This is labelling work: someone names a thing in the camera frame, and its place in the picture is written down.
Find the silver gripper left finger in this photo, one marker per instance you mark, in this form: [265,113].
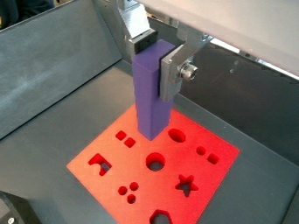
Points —
[139,35]

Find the red shape sorting board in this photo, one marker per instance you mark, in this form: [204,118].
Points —
[143,178]

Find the black curved block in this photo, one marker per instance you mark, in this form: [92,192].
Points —
[16,210]

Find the purple rectangular block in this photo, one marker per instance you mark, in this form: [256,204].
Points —
[152,110]

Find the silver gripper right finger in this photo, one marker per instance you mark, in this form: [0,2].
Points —
[176,67]

